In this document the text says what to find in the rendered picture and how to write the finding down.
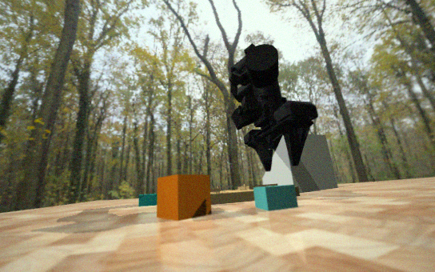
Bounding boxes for teal square block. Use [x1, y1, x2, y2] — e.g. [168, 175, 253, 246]
[253, 185, 298, 211]

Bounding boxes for cyan cube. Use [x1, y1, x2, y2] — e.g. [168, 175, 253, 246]
[138, 194, 158, 207]

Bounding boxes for orange-brown block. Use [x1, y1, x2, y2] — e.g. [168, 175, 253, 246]
[157, 174, 211, 221]

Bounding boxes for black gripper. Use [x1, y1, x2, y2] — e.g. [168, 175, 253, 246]
[244, 91, 318, 172]

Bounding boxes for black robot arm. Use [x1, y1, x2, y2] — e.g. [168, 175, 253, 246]
[229, 43, 281, 130]

